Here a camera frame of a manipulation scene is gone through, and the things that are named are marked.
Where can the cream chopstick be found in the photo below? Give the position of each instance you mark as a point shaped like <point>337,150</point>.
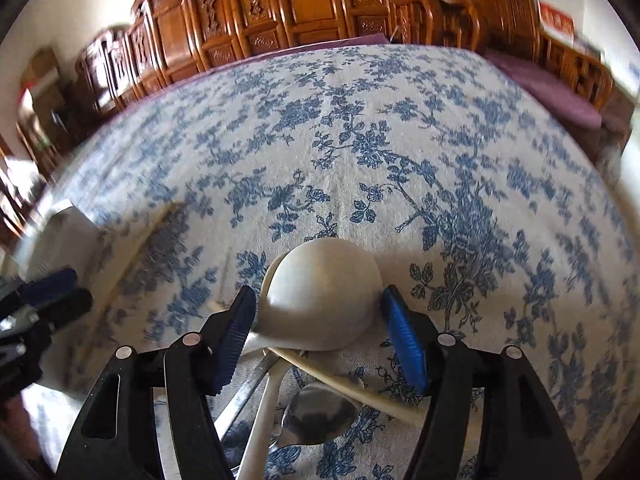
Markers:
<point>350,385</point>

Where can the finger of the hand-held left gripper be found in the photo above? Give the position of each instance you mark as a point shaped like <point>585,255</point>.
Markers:
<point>70,305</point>
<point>52,280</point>

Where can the large white ceramic spoon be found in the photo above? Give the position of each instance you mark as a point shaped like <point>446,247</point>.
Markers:
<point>320,295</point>

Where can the carved wooden sofa bench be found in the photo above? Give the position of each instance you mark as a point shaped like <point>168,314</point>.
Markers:
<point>250,15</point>

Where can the metal spoon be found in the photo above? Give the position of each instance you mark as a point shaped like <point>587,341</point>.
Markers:
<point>320,412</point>

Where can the grey utensil box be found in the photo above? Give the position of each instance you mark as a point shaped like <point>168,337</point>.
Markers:
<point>65,230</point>

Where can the purple bench cushion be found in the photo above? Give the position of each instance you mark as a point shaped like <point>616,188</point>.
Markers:
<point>280,52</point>

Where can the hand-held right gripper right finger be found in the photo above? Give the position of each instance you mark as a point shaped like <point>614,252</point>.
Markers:
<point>407,340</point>

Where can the stack of cardboard boxes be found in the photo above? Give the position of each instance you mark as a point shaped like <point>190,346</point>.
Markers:
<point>42,80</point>

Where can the carved wooden armchair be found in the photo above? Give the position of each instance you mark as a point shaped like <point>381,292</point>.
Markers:
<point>525,25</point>

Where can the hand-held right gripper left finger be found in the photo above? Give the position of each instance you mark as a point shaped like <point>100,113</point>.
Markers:
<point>232,340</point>

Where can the blue floral tablecloth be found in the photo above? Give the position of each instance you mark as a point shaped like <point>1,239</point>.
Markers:
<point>375,160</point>

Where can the red desk calendar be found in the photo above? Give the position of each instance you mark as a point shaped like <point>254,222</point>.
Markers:
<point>556,20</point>

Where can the purple armchair cushion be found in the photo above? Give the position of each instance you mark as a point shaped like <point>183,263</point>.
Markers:
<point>545,87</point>

